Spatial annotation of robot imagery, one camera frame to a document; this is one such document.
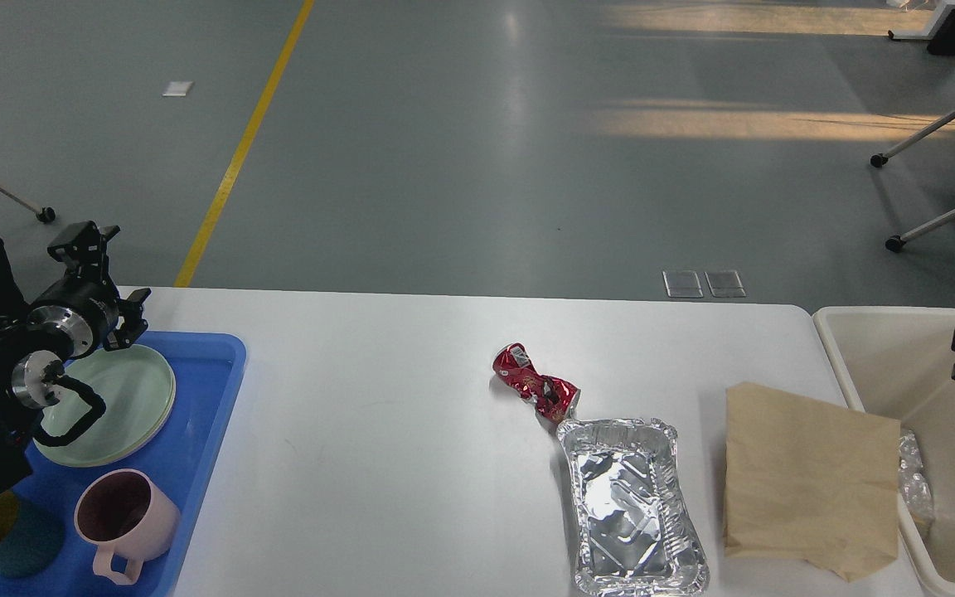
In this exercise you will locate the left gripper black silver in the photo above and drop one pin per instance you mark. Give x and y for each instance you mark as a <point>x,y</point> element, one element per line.
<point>85,307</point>

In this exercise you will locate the green plate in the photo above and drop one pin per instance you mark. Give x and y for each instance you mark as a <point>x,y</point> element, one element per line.
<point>138,387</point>

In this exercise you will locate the brown paper bag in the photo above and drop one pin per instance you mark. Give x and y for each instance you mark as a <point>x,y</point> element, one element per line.
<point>808,480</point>

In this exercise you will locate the pink mug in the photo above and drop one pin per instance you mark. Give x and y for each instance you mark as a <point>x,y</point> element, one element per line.
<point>129,520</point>

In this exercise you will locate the aluminium foil tray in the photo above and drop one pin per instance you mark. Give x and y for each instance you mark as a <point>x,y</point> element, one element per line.
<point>636,537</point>

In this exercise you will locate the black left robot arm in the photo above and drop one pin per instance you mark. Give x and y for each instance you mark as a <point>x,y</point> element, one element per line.
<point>38,401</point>

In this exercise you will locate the beige plastic bin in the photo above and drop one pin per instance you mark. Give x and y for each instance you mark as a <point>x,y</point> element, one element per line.
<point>896,362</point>

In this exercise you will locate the blue plastic tray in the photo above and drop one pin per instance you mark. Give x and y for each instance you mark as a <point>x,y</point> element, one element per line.
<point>209,368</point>

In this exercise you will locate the crumpled foil in bin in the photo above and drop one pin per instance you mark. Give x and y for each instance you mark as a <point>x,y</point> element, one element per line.
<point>913,485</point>

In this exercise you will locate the clear floor plate right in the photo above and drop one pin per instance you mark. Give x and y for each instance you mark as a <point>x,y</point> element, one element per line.
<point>725,284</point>

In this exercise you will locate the clear floor plate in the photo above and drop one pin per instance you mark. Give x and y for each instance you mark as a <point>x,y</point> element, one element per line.
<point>682,284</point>
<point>725,284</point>

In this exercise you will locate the teal yellow cup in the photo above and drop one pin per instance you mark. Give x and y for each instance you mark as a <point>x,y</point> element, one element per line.
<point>30,536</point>

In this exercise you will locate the clear floor plate left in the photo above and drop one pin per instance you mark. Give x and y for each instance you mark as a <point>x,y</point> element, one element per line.
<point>682,284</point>

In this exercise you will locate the crushed red can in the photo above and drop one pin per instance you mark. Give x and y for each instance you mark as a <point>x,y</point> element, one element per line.
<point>552,398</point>

